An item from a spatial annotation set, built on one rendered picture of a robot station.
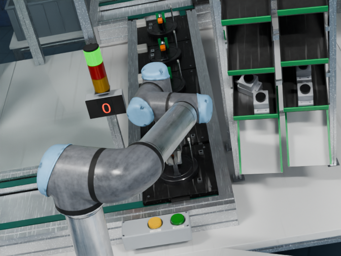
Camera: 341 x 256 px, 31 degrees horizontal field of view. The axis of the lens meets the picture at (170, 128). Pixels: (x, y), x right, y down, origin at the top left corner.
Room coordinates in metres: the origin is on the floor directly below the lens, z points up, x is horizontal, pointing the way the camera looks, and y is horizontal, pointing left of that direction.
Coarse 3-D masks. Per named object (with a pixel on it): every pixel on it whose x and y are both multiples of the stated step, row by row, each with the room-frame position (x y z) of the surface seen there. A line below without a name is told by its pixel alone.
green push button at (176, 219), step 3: (177, 213) 1.35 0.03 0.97; (174, 216) 1.34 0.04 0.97; (177, 216) 1.33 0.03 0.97; (180, 216) 1.33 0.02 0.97; (183, 216) 1.33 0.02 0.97; (171, 219) 1.33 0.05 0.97; (174, 219) 1.32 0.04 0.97; (177, 219) 1.32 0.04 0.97; (180, 219) 1.32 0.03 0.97; (183, 219) 1.32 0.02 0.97; (174, 222) 1.31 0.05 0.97; (177, 222) 1.31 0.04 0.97; (180, 222) 1.31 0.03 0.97
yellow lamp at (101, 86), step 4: (92, 80) 1.66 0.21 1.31; (96, 80) 1.65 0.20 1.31; (100, 80) 1.65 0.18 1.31; (104, 80) 1.65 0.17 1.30; (96, 84) 1.65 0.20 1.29; (100, 84) 1.65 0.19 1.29; (104, 84) 1.65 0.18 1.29; (108, 84) 1.66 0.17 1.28; (96, 88) 1.65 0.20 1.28; (100, 88) 1.65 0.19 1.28; (104, 88) 1.65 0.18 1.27; (108, 88) 1.66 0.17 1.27; (100, 92) 1.65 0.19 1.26
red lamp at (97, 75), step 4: (100, 64) 1.66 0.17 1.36; (88, 68) 1.66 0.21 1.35; (92, 68) 1.65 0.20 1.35; (96, 68) 1.65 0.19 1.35; (100, 68) 1.65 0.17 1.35; (104, 68) 1.66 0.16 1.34; (92, 72) 1.65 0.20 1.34; (96, 72) 1.65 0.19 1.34; (100, 72) 1.65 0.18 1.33; (104, 72) 1.66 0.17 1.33; (92, 76) 1.65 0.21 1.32; (96, 76) 1.65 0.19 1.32; (100, 76) 1.65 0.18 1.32; (104, 76) 1.66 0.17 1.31
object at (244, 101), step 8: (272, 32) 1.63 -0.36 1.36; (232, 80) 1.55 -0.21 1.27; (264, 80) 1.56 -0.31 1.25; (272, 80) 1.55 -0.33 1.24; (232, 88) 1.54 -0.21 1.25; (264, 88) 1.53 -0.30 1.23; (272, 88) 1.52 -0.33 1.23; (240, 96) 1.53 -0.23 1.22; (248, 96) 1.52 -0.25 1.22; (272, 96) 1.50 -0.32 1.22; (240, 104) 1.50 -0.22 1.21; (248, 104) 1.50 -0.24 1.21; (272, 104) 1.48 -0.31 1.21; (240, 112) 1.48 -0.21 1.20; (248, 112) 1.47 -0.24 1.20; (272, 112) 1.45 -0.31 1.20
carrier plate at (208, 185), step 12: (204, 144) 1.65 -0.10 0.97; (204, 156) 1.59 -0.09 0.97; (204, 168) 1.53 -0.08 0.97; (192, 180) 1.48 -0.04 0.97; (204, 180) 1.47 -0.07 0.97; (144, 192) 1.47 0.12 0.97; (156, 192) 1.46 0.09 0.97; (168, 192) 1.45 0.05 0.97; (180, 192) 1.44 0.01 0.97; (192, 192) 1.43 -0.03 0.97; (204, 192) 1.42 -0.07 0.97; (216, 192) 1.42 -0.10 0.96; (144, 204) 1.43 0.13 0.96
